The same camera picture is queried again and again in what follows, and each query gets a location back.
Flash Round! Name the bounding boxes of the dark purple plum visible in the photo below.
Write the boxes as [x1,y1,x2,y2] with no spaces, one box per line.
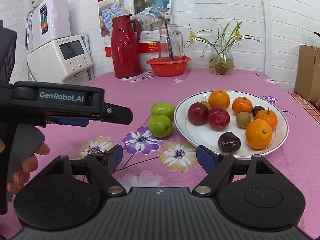
[217,132,241,153]

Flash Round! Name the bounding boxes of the large orange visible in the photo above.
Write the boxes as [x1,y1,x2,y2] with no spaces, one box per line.
[245,119,273,150]

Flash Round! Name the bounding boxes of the person's left hand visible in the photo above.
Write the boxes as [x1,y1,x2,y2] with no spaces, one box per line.
[7,143,50,195]

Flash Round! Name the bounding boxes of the white round plate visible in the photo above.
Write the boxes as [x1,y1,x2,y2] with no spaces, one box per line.
[174,90,289,159]

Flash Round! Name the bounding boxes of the red apple right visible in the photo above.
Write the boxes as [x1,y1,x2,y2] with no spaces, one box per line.
[207,107,230,131]

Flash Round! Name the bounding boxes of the red apple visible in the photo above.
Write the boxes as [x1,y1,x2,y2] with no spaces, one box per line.
[187,102,209,126]
[207,107,230,131]

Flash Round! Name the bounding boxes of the green apple near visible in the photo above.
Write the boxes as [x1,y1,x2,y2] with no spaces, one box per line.
[147,115,173,138]

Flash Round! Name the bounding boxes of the green apple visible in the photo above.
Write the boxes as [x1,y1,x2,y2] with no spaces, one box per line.
[151,102,176,120]
[147,115,173,138]

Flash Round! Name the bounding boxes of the pink floral tablecloth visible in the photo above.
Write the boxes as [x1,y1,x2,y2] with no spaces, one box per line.
[0,68,320,240]

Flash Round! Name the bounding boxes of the green apple far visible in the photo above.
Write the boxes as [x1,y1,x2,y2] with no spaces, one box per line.
[151,102,176,120]

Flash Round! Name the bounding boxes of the brown kiwi front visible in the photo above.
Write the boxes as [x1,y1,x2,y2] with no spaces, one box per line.
[236,112,251,129]

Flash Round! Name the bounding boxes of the brown kiwi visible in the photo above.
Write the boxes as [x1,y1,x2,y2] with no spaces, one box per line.
[236,112,251,129]
[200,101,212,110]

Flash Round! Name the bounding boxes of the red apple left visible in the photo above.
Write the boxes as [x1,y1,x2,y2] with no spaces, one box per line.
[187,102,209,126]

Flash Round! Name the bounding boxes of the brown kiwi back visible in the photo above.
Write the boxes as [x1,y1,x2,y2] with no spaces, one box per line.
[200,101,212,110]

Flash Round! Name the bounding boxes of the white water dispenser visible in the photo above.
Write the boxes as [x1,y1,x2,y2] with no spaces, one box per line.
[27,34,94,85]

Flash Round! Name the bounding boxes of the tangerine at plate middle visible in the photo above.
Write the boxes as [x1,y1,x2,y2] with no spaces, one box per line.
[232,96,253,115]

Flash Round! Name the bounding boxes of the tangerine at plate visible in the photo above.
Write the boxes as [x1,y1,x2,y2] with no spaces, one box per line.
[254,108,278,131]
[232,96,253,115]

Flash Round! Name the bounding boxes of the orange at plate back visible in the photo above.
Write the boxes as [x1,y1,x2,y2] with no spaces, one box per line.
[208,89,230,109]

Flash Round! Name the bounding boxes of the red plastic basket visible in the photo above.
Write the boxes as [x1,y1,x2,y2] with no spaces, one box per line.
[147,56,191,77]

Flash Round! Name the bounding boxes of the dark plum on plate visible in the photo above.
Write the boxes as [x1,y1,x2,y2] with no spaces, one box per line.
[252,106,265,118]

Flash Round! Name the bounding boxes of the tangerine at plate right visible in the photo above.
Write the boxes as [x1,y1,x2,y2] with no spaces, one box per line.
[254,108,278,131]

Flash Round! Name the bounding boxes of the black chopsticks in pitcher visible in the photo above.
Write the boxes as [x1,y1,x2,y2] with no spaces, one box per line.
[164,20,174,61]

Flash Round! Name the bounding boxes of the red thermos jug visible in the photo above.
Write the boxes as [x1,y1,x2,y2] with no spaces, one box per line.
[111,14,142,79]

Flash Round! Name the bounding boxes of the white water purifier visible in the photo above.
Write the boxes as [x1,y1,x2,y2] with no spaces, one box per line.
[24,0,71,50]

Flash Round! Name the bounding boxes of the clear glass pitcher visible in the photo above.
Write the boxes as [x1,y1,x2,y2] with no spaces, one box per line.
[159,24,183,61]

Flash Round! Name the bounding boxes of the glass vase with plant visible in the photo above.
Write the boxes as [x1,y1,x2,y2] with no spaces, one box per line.
[184,18,261,75]

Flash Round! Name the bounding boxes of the plaid bench cushion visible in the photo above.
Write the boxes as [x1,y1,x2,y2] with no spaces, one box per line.
[290,93,320,124]

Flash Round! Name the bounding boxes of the brown cardboard box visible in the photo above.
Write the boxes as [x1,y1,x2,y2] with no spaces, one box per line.
[295,44,320,102]

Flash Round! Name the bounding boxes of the bedding poster on wall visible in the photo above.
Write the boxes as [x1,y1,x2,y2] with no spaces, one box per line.
[98,0,171,57]

